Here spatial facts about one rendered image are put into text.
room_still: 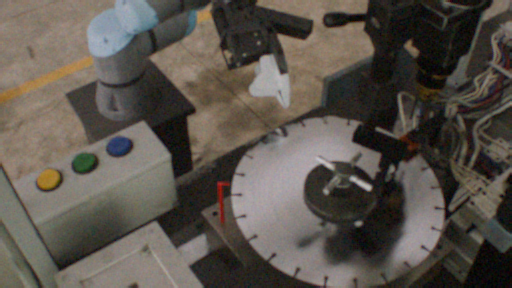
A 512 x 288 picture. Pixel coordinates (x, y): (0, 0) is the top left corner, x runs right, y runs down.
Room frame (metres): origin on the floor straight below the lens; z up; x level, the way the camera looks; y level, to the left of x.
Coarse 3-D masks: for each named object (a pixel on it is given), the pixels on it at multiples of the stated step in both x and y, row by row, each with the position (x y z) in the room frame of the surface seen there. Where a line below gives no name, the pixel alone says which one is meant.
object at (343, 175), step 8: (360, 152) 0.51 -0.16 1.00; (320, 160) 0.49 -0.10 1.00; (328, 160) 0.49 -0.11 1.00; (352, 160) 0.49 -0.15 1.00; (336, 168) 0.47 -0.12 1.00; (344, 168) 0.47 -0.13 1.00; (352, 168) 0.47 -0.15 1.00; (336, 176) 0.46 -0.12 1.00; (344, 176) 0.46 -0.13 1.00; (352, 176) 0.46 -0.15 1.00; (328, 184) 0.45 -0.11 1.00; (336, 184) 0.45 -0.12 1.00; (344, 184) 0.46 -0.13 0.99; (360, 184) 0.45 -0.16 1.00; (368, 184) 0.44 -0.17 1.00; (328, 192) 0.43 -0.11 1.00
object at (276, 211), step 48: (288, 144) 0.57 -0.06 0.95; (336, 144) 0.57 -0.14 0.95; (240, 192) 0.47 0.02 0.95; (288, 192) 0.47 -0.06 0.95; (384, 192) 0.47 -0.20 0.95; (432, 192) 0.47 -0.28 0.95; (288, 240) 0.38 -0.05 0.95; (336, 240) 0.38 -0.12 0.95; (384, 240) 0.38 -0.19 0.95; (432, 240) 0.38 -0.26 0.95
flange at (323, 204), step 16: (336, 160) 0.53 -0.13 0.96; (320, 176) 0.49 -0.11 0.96; (368, 176) 0.49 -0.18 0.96; (304, 192) 0.46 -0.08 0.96; (320, 192) 0.46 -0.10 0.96; (336, 192) 0.45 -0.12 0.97; (352, 192) 0.45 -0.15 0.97; (368, 192) 0.46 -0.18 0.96; (320, 208) 0.43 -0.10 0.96; (336, 208) 0.43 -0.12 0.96; (352, 208) 0.43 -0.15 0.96; (368, 208) 0.43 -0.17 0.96
